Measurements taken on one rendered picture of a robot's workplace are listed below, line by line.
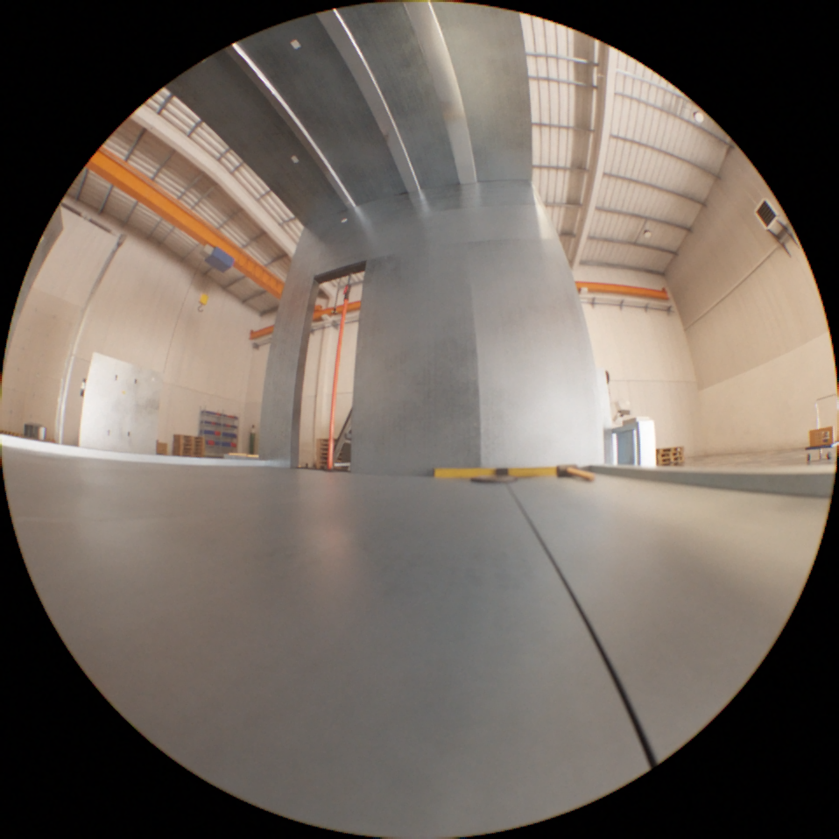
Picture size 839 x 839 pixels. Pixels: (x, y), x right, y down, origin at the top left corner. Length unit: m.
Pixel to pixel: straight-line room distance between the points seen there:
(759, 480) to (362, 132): 3.03
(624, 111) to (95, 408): 13.65
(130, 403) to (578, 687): 7.01
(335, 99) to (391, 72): 0.50
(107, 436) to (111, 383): 1.10
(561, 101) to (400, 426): 8.28
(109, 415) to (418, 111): 6.95
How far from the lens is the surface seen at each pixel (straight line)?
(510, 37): 2.68
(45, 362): 11.40
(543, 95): 8.25
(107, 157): 10.09
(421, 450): 1.60
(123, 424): 6.91
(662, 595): 0.26
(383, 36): 2.61
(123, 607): 0.25
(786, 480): 0.70
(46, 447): 1.77
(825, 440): 5.59
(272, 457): 2.27
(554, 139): 8.67
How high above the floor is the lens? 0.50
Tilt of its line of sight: 8 degrees up
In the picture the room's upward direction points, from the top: straight up
